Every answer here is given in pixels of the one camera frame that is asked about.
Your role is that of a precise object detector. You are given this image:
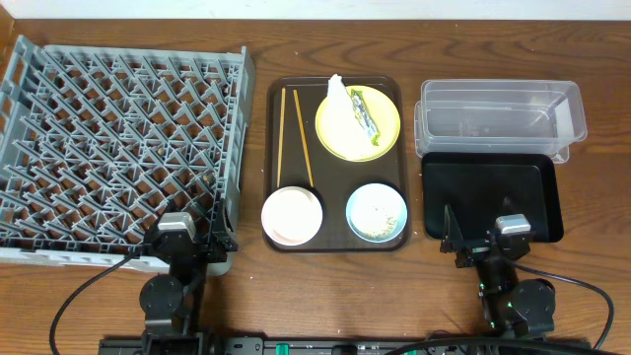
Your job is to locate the clear plastic waste bin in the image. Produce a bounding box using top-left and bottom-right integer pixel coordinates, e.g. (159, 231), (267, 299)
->
(414, 79), (588, 164)

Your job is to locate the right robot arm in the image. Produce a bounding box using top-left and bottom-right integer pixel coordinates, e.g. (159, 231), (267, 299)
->
(440, 205), (556, 338)

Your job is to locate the black rectangular waste tray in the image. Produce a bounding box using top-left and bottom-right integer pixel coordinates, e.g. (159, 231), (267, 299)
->
(421, 152), (564, 243)

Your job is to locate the white pink round bowl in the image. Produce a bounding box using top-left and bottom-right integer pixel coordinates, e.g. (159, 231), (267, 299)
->
(261, 186), (323, 247)

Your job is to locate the yellow round plate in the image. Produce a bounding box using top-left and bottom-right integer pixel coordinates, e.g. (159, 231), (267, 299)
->
(315, 85), (401, 162)

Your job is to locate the wooden chopstick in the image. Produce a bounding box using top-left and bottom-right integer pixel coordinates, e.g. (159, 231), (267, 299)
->
(293, 89), (315, 187)
(276, 87), (286, 188)

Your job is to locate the white paper napkin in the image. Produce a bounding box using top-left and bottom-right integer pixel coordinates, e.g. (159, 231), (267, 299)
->
(326, 74), (368, 149)

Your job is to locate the grey plastic dishwasher rack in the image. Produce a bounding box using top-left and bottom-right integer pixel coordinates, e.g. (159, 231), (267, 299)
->
(1, 36), (255, 272)

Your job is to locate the light blue bowl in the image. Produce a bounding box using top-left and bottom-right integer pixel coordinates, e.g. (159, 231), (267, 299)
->
(345, 182), (408, 244)

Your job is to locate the green snack wrapper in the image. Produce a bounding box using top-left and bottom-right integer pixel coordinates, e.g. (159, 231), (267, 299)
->
(350, 89), (381, 146)

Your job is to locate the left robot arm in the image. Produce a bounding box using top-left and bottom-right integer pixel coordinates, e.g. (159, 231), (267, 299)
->
(139, 199), (239, 338)

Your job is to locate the dark brown serving tray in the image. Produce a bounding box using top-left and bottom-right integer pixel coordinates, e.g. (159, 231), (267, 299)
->
(263, 77), (411, 253)

